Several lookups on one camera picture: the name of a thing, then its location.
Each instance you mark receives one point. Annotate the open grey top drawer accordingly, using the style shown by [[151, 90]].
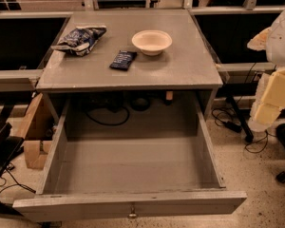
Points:
[[160, 161]]

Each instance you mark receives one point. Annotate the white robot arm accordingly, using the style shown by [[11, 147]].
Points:
[[272, 41]]

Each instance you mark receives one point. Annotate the blue chip bag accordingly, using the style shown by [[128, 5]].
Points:
[[81, 40]]

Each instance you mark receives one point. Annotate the wooden block stand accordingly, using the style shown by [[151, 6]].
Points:
[[36, 129]]

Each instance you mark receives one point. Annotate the grey cabinet table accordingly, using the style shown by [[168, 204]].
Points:
[[186, 64]]

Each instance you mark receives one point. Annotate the brass drawer knob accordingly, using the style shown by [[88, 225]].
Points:
[[132, 214]]

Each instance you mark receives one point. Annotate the white bowl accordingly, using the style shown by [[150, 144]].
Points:
[[152, 42]]

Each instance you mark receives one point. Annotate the dark blue snack packet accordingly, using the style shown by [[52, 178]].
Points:
[[123, 60]]

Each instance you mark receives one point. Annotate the black equipment left edge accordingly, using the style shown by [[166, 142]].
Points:
[[9, 145]]

